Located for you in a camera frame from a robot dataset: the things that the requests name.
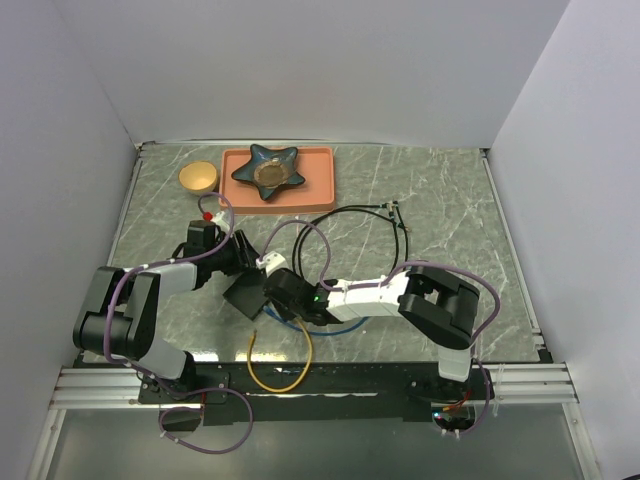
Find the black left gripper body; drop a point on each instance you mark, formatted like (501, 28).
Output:
(227, 257)

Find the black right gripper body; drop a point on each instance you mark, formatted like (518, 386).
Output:
(289, 311)

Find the black network switch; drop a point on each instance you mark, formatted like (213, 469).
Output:
(246, 293)

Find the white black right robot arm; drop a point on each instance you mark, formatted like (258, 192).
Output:
(439, 304)

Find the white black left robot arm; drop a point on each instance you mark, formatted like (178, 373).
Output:
(118, 316)

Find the yellow wooden bowl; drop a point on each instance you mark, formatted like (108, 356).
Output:
(199, 177)

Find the blue star-shaped dish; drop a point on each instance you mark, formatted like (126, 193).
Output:
(269, 170)

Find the salmon pink tray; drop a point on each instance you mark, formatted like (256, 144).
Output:
(316, 195)

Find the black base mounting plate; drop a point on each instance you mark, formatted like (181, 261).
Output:
(289, 391)

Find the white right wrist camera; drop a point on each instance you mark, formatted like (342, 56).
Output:
(271, 262)

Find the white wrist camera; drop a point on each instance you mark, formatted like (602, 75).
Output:
(223, 219)
(271, 262)

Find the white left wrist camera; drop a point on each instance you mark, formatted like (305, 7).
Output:
(223, 219)

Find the aluminium frame rail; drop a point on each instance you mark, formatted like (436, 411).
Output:
(112, 388)

